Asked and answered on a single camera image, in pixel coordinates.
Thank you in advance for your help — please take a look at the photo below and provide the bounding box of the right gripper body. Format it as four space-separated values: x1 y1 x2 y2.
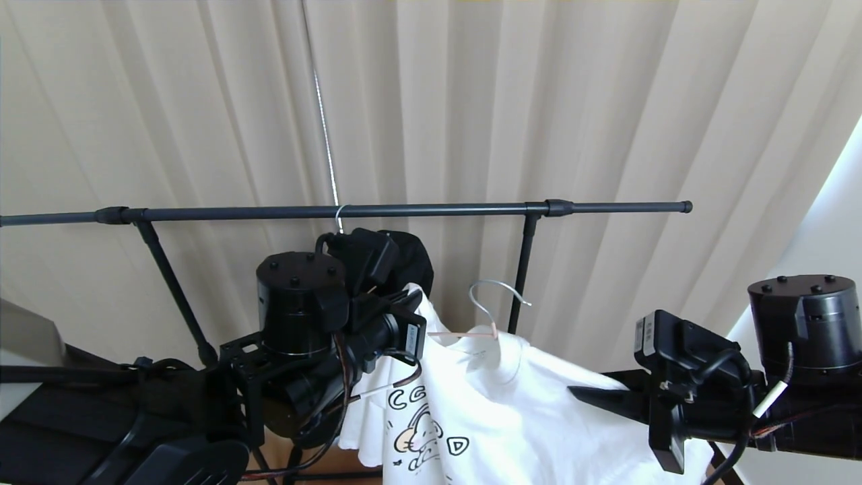
650 387 862 474

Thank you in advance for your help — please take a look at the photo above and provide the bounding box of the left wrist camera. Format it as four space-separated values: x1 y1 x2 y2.
317 228 401 298

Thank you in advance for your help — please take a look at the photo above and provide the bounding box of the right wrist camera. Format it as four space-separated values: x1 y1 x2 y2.
633 310 756 393

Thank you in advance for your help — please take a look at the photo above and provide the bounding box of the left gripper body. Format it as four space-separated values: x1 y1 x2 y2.
283 309 426 433

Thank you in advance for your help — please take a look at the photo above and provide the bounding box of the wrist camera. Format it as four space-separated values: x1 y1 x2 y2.
317 228 401 298
633 310 756 393

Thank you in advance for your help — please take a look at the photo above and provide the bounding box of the beige curtain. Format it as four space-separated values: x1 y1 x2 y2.
0 0 862 418

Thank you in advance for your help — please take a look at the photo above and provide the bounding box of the black clothes rack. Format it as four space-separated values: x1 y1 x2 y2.
0 199 693 485

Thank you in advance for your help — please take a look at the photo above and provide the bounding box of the white garment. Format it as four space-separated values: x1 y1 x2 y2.
337 283 715 485

